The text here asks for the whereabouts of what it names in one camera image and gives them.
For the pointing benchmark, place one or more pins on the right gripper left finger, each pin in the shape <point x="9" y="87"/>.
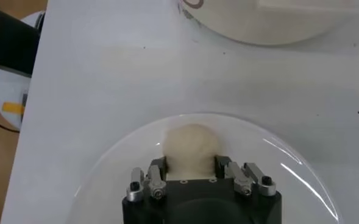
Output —
<point x="154" y="179"/>

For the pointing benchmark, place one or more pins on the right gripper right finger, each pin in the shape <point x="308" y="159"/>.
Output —
<point x="240" y="176"/>

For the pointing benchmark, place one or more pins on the white steamed baozi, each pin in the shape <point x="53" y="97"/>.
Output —
<point x="191" y="149"/>

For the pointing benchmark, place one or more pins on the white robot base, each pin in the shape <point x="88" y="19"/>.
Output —
<point x="8" y="91"/>

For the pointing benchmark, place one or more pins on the white round plate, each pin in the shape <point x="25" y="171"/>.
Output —
<point x="112" y="182"/>

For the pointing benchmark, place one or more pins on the cream electric cooker base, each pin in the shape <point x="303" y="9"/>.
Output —
<point x="258" y="21"/>

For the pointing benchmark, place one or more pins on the black robot torso column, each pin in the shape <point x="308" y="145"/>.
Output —
<point x="5" y="42"/>

